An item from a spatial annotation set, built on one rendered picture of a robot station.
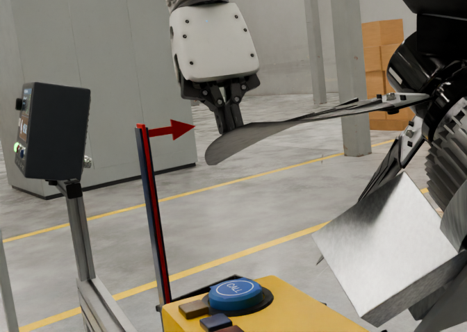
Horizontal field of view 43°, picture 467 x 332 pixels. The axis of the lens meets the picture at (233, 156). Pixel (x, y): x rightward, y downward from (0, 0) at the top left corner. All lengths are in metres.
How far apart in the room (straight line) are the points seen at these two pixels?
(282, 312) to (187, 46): 0.41
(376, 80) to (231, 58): 8.50
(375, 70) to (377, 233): 8.44
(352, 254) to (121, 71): 6.41
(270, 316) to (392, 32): 8.97
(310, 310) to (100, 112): 6.59
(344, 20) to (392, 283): 6.28
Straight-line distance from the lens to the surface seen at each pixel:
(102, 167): 7.01
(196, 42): 0.75
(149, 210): 0.68
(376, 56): 9.16
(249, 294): 0.44
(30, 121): 1.22
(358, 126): 7.03
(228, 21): 0.77
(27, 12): 6.79
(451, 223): 0.73
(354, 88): 6.97
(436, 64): 0.84
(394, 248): 0.77
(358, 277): 0.78
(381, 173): 0.96
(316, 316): 0.42
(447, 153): 0.75
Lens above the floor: 1.25
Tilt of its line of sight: 9 degrees down
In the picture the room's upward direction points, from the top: 7 degrees counter-clockwise
